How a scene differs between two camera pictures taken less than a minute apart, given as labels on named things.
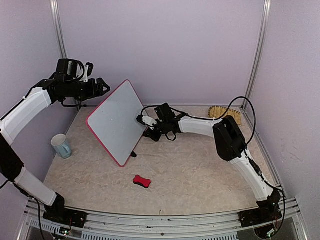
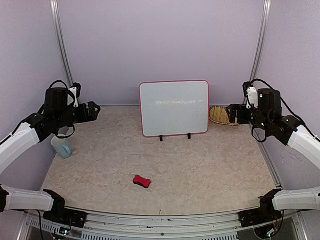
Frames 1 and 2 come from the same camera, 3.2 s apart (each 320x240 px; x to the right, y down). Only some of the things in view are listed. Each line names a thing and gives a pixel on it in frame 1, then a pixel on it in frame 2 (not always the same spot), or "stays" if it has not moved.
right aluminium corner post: x=256 y=66 stays
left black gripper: x=93 y=93 → x=92 y=115
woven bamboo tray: x=217 y=112 stays
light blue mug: x=61 y=145 stays
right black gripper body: x=163 y=128 → x=243 y=119
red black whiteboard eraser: x=144 y=182 stays
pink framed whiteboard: x=113 y=122 → x=174 y=108
